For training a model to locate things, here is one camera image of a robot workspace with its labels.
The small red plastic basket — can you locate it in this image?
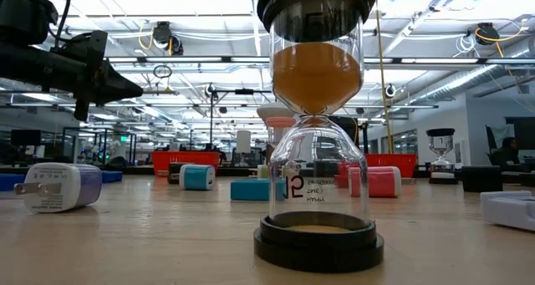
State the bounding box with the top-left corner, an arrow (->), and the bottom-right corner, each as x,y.
150,150 -> 222,178
365,153 -> 418,180

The person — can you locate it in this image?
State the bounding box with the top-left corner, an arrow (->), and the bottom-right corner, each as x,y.
491,136 -> 522,167

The black monitor screen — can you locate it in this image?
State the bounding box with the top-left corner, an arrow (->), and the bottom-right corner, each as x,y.
504,116 -> 535,151
10,129 -> 42,147

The black wall charger cube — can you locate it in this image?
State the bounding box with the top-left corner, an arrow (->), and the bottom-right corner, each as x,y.
461,165 -> 504,193

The white cylindrical background lamp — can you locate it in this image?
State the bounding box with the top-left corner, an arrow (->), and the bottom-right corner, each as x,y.
236,130 -> 252,155

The black capped white sand hourglass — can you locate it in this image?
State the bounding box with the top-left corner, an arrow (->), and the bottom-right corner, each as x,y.
425,128 -> 460,186

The black camera stand pole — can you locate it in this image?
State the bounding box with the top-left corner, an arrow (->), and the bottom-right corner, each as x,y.
207,88 -> 273,152

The pink white wall charger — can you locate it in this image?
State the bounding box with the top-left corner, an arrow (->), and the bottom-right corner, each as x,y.
348,165 -> 403,199

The black silver wall charger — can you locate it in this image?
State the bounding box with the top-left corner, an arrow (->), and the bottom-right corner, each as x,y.
166,162 -> 185,186

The large orange sand hourglass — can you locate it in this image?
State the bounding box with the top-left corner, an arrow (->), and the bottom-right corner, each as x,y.
252,0 -> 385,274

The white small digital clock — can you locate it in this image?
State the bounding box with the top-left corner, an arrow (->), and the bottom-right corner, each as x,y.
479,190 -> 535,232

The yellow hanging cable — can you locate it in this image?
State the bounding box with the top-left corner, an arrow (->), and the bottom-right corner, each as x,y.
373,0 -> 395,155

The teal white wall charger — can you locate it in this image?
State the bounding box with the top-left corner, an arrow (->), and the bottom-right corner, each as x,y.
178,163 -> 217,191

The black aluminium table frame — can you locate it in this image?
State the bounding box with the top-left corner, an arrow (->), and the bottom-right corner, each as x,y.
0,163 -> 535,185

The teal rectangular eraser block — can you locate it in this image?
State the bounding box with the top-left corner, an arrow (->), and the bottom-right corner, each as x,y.
230,178 -> 288,202

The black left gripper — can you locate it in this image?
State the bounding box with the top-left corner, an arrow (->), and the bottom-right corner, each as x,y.
37,29 -> 144,122

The purple white wall charger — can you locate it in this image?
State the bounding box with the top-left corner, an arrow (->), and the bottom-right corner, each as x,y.
13,162 -> 104,214

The blue rectangular eraser block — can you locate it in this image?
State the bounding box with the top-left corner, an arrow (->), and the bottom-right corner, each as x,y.
101,170 -> 124,184
0,173 -> 27,192

